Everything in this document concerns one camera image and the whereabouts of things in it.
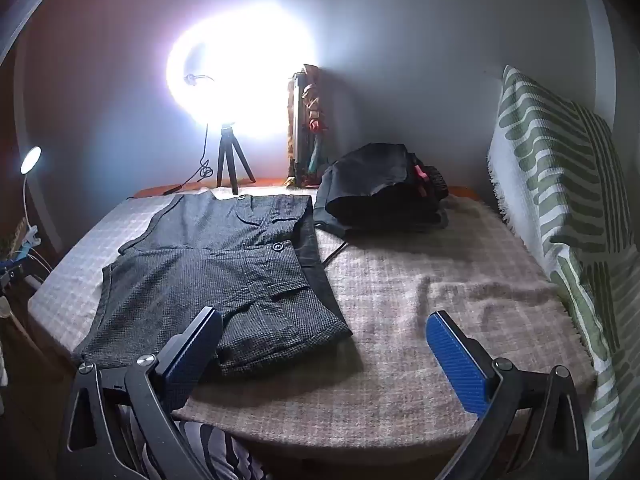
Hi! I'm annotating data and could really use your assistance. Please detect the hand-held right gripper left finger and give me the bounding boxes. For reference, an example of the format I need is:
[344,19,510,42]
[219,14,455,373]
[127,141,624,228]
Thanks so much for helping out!
[56,306,224,480]

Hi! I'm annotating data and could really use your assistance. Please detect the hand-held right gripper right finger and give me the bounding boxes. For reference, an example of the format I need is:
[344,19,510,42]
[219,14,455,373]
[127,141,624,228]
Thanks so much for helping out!
[425,311,602,480]

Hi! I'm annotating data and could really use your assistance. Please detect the grey checked pants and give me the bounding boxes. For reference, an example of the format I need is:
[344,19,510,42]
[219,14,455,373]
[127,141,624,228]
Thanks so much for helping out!
[73,193,354,377]

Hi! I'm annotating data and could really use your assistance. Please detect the checked beige blanket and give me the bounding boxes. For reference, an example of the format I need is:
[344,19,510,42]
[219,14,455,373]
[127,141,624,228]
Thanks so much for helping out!
[27,186,598,456]

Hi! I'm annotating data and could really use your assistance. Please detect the striped cloth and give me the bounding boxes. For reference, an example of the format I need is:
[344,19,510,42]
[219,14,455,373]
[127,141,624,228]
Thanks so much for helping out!
[117,405,271,480]

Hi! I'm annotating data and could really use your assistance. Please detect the green striped white blanket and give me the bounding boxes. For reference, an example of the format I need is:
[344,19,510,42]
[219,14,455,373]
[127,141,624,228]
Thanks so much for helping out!
[487,65,640,480]

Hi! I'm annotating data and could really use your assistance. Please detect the pile of dark clothes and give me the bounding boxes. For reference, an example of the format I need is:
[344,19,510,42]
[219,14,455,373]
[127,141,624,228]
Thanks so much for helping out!
[314,143,449,239]

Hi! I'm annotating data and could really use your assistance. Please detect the black tripod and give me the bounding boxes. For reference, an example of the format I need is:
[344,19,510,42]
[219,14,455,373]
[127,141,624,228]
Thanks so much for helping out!
[216,123,257,196]

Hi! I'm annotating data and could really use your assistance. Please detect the small desk lamp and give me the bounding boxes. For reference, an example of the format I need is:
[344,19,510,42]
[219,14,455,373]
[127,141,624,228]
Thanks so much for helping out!
[18,146,43,241]

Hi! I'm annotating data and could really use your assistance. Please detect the black cable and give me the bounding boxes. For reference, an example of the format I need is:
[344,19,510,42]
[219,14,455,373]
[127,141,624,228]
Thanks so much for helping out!
[161,122,215,197]

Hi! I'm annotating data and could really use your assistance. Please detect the ring light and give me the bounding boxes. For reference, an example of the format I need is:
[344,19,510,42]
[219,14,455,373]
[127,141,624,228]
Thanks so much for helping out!
[166,2,317,142]

